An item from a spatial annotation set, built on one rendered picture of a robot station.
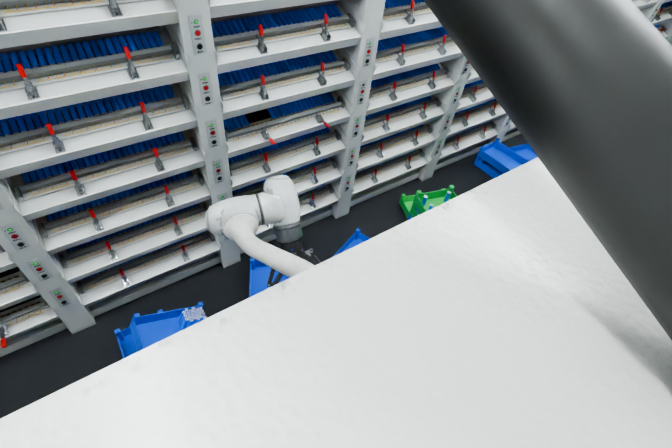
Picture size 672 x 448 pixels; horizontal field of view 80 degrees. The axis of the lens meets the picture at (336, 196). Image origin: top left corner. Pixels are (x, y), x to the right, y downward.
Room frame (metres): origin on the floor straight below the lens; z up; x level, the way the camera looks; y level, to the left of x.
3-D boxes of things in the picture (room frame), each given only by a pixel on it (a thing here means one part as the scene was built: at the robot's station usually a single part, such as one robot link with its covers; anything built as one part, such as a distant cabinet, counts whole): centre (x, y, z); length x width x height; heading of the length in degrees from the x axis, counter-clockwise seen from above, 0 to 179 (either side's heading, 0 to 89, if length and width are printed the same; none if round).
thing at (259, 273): (1.06, 0.26, 0.04); 0.30 x 0.20 x 0.08; 13
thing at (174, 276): (1.50, 0.29, 0.03); 2.19 x 0.16 x 0.05; 129
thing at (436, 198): (1.32, -0.53, 0.44); 0.30 x 0.20 x 0.08; 23
